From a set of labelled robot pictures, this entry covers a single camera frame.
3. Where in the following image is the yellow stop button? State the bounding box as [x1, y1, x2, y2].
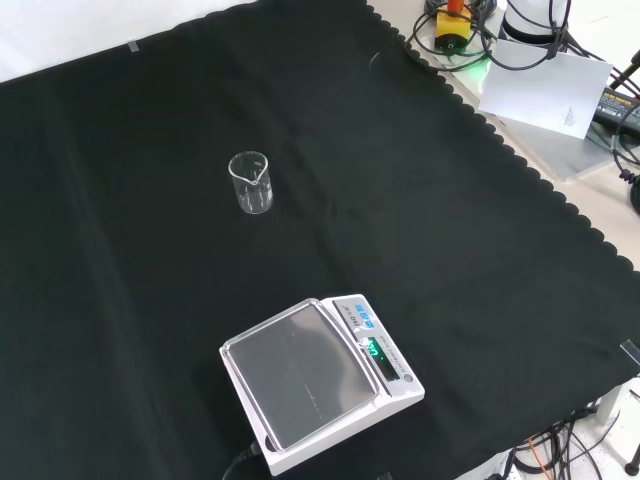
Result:
[433, 0, 474, 54]

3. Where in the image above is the white electronic balance steel pan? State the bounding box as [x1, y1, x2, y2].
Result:
[218, 293, 426, 477]

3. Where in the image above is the black balance power cable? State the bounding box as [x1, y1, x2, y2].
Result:
[221, 442, 262, 480]

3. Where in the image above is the pale white board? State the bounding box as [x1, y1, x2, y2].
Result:
[477, 38, 615, 140]

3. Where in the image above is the black coiled cable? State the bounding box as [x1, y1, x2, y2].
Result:
[611, 133, 640, 187]

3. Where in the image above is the black power adapter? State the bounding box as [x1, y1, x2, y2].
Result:
[592, 87, 640, 134]

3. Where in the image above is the black bench cloth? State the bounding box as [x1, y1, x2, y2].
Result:
[0, 0, 640, 480]

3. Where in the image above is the grey metal base plate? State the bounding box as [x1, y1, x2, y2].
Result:
[439, 49, 624, 182]

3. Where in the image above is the thin orange cable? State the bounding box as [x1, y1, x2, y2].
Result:
[528, 437, 548, 474]

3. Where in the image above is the black cable loop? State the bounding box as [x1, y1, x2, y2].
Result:
[485, 19, 570, 70]

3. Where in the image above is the small clear glass beaker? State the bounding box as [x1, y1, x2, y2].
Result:
[228, 150, 275, 216]

